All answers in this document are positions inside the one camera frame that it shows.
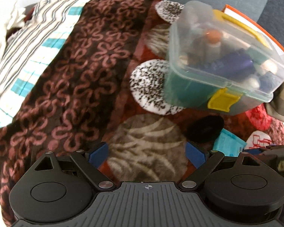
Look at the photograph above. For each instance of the red brown patterned plush blanket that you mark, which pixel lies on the red brown patterned plush blanket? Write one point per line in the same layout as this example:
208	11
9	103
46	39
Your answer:
85	75

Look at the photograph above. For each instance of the cyan packet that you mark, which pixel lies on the cyan packet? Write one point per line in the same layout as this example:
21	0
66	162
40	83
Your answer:
227	144

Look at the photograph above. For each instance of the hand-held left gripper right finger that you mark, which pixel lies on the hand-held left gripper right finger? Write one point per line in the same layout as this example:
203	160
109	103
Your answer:
195	155

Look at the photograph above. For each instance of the white crumpled cloth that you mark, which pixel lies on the white crumpled cloth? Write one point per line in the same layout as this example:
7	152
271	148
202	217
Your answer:
4	23

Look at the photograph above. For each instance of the orange edged book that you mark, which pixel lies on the orange edged book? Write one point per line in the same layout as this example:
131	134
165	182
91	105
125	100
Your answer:
280	48

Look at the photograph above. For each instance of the striped cloth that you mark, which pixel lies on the striped cloth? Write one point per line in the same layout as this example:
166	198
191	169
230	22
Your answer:
37	40

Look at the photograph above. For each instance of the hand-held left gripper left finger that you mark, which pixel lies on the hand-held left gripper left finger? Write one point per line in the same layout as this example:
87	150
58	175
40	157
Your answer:
98	155

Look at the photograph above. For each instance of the dark blue bottle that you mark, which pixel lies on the dark blue bottle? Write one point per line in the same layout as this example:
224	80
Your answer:
229	63

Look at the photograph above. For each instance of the clear plastic container yellow latches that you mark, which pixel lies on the clear plastic container yellow latches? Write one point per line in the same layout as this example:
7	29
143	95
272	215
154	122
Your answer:
196	59

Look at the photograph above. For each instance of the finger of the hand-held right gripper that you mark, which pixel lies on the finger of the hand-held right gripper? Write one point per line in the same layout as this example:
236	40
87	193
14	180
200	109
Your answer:
254	151

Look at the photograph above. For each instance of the orange-capped bottle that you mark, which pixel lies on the orange-capped bottle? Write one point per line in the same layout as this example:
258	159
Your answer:
213	40

